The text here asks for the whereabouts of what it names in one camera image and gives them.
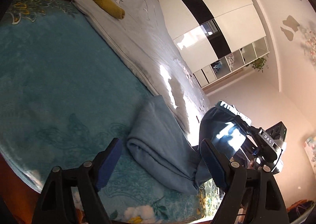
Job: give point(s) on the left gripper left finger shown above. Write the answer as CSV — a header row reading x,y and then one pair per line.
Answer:
x,y
56,204

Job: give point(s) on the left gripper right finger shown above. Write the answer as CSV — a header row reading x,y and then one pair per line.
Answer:
x,y
266,202

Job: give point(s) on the light blue fleece garment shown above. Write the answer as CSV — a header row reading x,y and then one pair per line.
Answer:
x,y
158,144

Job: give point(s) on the green potted plant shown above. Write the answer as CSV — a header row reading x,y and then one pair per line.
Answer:
x,y
259,64

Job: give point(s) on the teal floral plush blanket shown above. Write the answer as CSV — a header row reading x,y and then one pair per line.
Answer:
x,y
65,94

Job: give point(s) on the white and black wardrobe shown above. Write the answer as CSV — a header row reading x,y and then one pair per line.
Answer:
x,y
216,38

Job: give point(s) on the light blue floral duvet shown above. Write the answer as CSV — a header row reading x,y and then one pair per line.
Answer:
x,y
142,42

